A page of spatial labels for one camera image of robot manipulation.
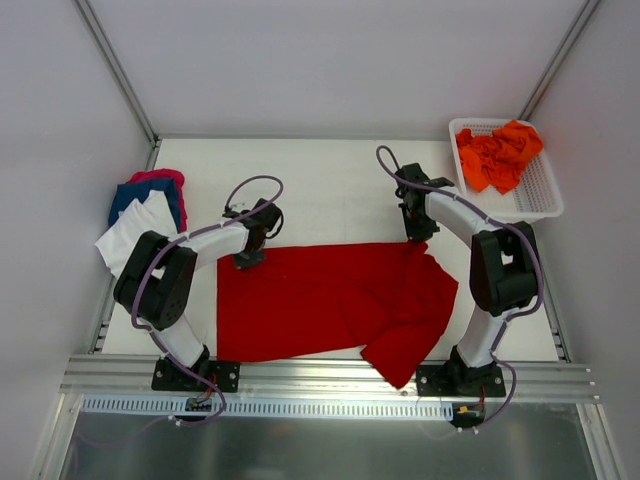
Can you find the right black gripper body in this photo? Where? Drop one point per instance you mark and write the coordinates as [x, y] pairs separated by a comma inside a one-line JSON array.
[[417, 231]]

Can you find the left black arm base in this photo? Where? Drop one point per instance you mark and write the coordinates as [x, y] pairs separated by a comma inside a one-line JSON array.
[[168, 376]]

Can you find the aluminium mounting rail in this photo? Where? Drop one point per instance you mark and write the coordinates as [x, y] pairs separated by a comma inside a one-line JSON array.
[[537, 382]]

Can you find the white plastic basket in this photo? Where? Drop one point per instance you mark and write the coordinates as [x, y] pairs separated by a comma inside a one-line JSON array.
[[537, 195]]

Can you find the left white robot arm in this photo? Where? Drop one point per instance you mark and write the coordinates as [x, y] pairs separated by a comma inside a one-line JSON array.
[[155, 284]]

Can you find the pink folded t shirt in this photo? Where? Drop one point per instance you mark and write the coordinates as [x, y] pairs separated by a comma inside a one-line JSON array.
[[171, 182]]

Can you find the white slotted cable duct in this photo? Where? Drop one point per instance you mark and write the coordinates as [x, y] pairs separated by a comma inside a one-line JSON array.
[[272, 408]]

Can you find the orange t shirt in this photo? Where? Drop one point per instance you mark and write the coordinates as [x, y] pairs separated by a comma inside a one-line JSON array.
[[499, 159]]

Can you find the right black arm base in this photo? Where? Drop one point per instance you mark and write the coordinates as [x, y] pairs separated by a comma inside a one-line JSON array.
[[455, 379]]

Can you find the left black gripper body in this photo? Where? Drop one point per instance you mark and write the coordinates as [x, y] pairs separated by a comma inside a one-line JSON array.
[[249, 257]]

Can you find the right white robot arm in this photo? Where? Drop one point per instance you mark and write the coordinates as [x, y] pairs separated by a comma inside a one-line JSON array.
[[504, 272]]

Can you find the blue folded t shirt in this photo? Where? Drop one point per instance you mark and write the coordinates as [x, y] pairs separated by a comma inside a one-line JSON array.
[[125, 194]]

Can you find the red t shirt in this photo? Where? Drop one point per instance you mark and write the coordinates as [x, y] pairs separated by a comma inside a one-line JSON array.
[[392, 300]]

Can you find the white folded t shirt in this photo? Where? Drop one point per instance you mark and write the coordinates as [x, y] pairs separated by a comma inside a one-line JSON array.
[[118, 242]]

